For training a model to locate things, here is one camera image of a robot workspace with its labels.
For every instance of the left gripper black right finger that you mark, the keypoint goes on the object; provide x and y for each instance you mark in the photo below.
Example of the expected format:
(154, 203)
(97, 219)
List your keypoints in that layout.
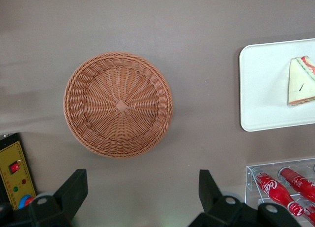
(211, 200)

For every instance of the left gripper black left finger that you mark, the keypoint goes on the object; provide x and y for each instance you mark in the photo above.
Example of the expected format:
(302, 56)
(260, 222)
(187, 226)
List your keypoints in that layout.
(66, 197)

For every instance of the triangular sandwich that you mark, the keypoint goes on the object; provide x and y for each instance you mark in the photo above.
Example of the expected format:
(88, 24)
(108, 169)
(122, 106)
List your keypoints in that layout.
(300, 86)

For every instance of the round brown wicker basket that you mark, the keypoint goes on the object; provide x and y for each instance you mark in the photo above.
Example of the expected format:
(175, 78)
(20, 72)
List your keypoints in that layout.
(118, 106)

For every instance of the white rectangular tray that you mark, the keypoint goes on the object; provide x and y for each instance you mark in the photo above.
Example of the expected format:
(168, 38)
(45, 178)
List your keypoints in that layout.
(263, 89)

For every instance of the clear acrylic bottle rack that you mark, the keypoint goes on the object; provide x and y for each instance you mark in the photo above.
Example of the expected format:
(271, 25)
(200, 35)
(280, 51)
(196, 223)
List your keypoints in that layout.
(251, 177)

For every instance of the yellow control box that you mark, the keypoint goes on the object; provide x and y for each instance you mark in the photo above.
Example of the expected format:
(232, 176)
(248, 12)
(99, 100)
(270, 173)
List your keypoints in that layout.
(14, 177)

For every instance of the red Coca-Cola bottle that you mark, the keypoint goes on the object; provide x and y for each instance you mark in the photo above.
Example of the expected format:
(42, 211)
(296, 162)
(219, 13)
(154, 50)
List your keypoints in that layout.
(310, 214)
(273, 188)
(297, 181)

